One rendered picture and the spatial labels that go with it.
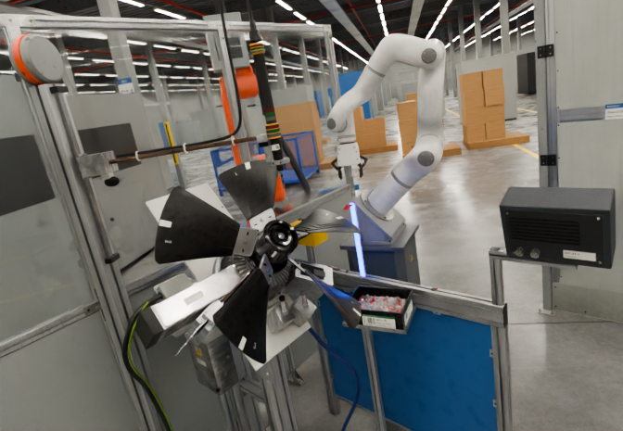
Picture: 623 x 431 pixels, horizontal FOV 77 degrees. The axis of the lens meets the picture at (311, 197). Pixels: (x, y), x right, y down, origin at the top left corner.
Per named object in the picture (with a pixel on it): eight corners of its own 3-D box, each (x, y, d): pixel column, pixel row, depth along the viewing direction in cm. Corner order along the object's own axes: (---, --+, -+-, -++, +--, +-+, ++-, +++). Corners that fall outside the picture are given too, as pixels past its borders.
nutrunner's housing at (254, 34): (273, 172, 125) (244, 20, 115) (275, 170, 129) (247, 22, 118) (286, 171, 125) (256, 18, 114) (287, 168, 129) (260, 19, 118)
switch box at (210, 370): (217, 368, 161) (204, 321, 155) (239, 381, 151) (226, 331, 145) (197, 382, 154) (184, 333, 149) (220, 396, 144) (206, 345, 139)
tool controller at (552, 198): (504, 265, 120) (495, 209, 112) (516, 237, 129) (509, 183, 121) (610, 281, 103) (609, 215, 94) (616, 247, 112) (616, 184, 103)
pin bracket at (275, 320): (263, 318, 133) (273, 307, 127) (275, 311, 137) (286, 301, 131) (272, 334, 131) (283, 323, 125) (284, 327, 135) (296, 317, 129)
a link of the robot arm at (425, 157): (413, 182, 182) (450, 144, 169) (408, 198, 166) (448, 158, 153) (393, 166, 182) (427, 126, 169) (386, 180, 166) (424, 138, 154)
